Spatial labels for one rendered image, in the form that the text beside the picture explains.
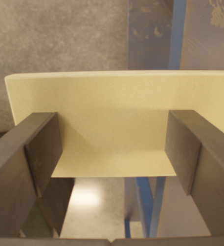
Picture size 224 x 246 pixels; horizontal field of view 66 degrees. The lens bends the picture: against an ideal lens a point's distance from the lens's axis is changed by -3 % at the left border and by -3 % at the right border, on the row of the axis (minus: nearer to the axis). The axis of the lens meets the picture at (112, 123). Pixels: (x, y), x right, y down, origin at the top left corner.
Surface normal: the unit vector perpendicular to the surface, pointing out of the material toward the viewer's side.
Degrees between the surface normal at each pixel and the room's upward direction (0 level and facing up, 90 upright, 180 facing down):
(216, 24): 0
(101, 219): 0
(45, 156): 90
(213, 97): 0
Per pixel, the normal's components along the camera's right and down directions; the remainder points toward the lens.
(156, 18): 0.00, 0.38
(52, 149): 1.00, -0.01
